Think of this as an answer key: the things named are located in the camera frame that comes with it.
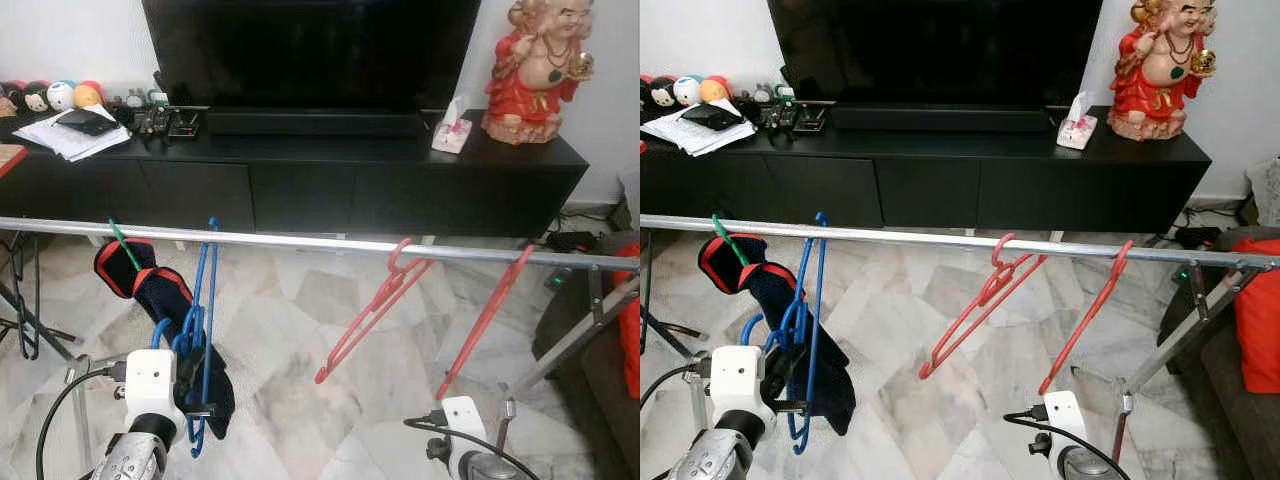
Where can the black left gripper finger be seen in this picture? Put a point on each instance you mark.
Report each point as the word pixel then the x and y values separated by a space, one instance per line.
pixel 783 372
pixel 197 375

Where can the blue plastic hanger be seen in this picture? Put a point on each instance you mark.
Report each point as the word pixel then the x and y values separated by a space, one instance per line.
pixel 205 300
pixel 817 300

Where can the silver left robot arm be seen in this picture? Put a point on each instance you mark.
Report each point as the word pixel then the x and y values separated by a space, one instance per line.
pixel 135 455
pixel 715 455

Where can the green plastic hanger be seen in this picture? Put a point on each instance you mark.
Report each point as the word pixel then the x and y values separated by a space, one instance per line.
pixel 728 245
pixel 122 245

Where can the red plastic hanger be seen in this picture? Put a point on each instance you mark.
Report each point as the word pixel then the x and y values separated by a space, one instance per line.
pixel 1085 320
pixel 370 315
pixel 485 320
pixel 975 310

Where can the navy shirt red collar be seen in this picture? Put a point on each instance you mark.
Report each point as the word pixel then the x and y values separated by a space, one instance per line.
pixel 775 290
pixel 165 295

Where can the silver metal clothes rack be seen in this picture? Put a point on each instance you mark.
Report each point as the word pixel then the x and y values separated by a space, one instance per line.
pixel 300 240
pixel 920 237

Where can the dark grey fabric sofa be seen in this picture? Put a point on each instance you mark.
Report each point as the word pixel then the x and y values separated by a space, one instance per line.
pixel 590 420
pixel 1220 430

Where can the grey lace cloth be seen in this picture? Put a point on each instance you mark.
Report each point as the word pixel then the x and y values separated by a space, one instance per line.
pixel 630 195
pixel 1263 190

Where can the black power adapter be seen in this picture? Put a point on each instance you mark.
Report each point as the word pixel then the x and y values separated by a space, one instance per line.
pixel 1197 237
pixel 570 241

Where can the white paper stack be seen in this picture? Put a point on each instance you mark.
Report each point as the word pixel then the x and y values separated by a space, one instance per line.
pixel 685 138
pixel 55 142

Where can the black wallet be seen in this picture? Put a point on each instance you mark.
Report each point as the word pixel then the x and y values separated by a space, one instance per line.
pixel 712 117
pixel 88 122

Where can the black soundbar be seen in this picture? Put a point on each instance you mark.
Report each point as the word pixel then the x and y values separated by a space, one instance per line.
pixel 315 123
pixel 940 118

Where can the orange round plush toy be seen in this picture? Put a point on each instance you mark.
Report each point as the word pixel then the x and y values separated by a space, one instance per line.
pixel 715 89
pixel 89 94

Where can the white round plush toy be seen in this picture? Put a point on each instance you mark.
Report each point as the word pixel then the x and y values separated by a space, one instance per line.
pixel 61 95
pixel 686 90

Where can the black round plush toy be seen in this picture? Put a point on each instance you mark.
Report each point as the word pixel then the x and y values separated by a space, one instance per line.
pixel 36 98
pixel 661 93

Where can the brown round plush toy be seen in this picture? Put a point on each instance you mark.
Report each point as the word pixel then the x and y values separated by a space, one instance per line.
pixel 9 100

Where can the black flat television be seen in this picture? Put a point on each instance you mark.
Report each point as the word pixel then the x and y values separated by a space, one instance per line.
pixel 310 50
pixel 935 50

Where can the white pink tissue box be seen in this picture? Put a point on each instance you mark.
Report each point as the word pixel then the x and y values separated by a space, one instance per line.
pixel 1076 130
pixel 450 135

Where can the red laughing buddha statue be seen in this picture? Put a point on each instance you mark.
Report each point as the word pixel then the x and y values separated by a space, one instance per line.
pixel 1155 90
pixel 530 90

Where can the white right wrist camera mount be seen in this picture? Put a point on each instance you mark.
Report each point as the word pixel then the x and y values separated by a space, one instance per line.
pixel 1065 418
pixel 465 420

